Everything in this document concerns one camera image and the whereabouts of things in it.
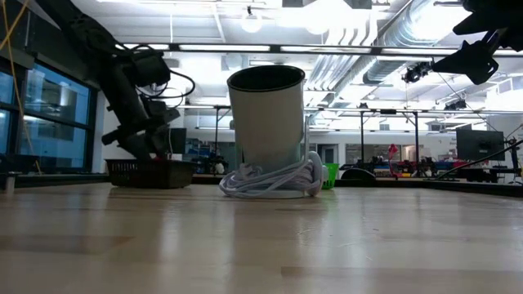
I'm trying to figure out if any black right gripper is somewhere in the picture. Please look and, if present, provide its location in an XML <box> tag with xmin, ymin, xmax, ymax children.
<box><xmin>431</xmin><ymin>0</ymin><xmax>523</xmax><ymax>86</ymax></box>

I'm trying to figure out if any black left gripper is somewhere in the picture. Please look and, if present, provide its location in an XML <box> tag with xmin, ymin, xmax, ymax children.
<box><xmin>101</xmin><ymin>100</ymin><xmax>181</xmax><ymax>161</ymax></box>

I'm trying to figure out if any black plastic basket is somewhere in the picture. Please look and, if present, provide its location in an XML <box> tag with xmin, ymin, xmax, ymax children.
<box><xmin>105</xmin><ymin>158</ymin><xmax>198</xmax><ymax>189</ymax></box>

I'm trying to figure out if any black computer monitor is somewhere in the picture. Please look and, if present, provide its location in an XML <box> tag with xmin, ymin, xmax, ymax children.
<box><xmin>169</xmin><ymin>127</ymin><xmax>188</xmax><ymax>155</ymax></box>
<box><xmin>456</xmin><ymin>128</ymin><xmax>507</xmax><ymax>162</ymax></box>

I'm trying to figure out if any large window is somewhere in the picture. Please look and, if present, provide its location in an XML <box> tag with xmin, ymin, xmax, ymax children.
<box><xmin>0</xmin><ymin>60</ymin><xmax>99</xmax><ymax>172</ymax></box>

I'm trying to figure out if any black metal rack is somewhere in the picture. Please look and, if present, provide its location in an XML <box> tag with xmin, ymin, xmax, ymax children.
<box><xmin>359</xmin><ymin>109</ymin><xmax>421</xmax><ymax>164</ymax></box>

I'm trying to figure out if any white round container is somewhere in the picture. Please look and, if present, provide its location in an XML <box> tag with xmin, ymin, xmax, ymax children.
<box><xmin>226</xmin><ymin>65</ymin><xmax>330</xmax><ymax>200</ymax></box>

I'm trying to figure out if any round pendant lamp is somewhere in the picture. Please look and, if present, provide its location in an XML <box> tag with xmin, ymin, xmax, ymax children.
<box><xmin>239</xmin><ymin>6</ymin><xmax>263</xmax><ymax>34</ymax></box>

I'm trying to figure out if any long light strip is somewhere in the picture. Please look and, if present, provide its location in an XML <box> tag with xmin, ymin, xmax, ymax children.
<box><xmin>118</xmin><ymin>42</ymin><xmax>523</xmax><ymax>57</ymax></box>

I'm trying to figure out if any green plastic basket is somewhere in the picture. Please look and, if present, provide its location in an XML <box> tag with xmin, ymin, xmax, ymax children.
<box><xmin>321</xmin><ymin>163</ymin><xmax>341</xmax><ymax>190</ymax></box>

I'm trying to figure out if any black camera on mount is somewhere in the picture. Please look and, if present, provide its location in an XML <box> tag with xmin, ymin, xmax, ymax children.
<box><xmin>401</xmin><ymin>60</ymin><xmax>434</xmax><ymax>85</ymax></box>

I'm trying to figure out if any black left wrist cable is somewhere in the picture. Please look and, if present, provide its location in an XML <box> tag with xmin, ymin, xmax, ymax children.
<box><xmin>134</xmin><ymin>42</ymin><xmax>196</xmax><ymax>101</ymax></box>

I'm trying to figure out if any silver ceiling duct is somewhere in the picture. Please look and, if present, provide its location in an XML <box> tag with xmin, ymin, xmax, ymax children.
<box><xmin>361</xmin><ymin>0</ymin><xmax>454</xmax><ymax>85</ymax></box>

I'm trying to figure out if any thin black cable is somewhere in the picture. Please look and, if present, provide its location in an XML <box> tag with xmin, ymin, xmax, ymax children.
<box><xmin>436</xmin><ymin>139</ymin><xmax>523</xmax><ymax>180</ymax></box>

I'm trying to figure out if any white coiled lamp cable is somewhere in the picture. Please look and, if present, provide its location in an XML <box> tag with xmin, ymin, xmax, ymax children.
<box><xmin>218</xmin><ymin>157</ymin><xmax>326</xmax><ymax>200</ymax></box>

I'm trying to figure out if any grey metal post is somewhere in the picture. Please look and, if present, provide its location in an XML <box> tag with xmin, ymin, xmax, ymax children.
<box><xmin>0</xmin><ymin>170</ymin><xmax>21</xmax><ymax>194</ymax></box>

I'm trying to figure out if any yellow cable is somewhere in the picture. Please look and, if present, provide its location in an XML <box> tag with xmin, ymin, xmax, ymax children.
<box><xmin>0</xmin><ymin>0</ymin><xmax>42</xmax><ymax>176</ymax></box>

